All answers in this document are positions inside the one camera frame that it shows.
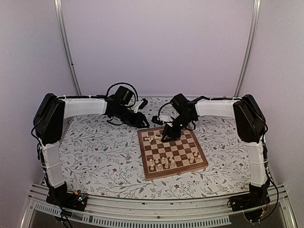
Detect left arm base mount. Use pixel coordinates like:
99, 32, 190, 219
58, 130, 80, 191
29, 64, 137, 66
46, 183, 88, 211

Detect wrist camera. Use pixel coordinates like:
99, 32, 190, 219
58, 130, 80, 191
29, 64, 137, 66
132, 98, 148, 113
152, 115, 174, 126

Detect light chess bishop piece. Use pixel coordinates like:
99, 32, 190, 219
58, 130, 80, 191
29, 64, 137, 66
164, 162, 169, 169

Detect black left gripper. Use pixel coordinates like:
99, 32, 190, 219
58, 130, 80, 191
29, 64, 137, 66
113, 105, 150, 128

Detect light chess king piece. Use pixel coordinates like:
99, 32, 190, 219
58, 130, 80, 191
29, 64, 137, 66
170, 160, 175, 168

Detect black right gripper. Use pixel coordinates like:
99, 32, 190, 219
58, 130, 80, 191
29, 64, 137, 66
161, 114, 194, 143

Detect right aluminium frame post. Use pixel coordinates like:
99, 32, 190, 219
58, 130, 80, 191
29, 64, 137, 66
234, 0, 261, 97

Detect floral patterned table mat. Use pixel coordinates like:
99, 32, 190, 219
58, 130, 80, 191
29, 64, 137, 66
57, 96, 270, 200

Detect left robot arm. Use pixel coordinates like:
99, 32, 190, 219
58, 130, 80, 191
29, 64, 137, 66
33, 83, 150, 206

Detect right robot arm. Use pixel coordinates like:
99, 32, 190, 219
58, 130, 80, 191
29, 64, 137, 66
161, 94, 268, 187

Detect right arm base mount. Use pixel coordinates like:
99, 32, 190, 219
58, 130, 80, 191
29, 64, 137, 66
227, 184, 270, 223

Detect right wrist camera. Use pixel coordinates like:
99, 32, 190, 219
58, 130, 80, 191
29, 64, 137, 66
152, 115, 174, 126

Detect front aluminium rail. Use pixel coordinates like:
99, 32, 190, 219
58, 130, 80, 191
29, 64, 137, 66
20, 184, 298, 228

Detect wooden chess board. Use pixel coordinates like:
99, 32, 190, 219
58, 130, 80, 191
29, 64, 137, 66
137, 127, 208, 181

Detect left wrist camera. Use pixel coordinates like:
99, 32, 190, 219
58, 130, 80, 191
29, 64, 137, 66
132, 98, 148, 113

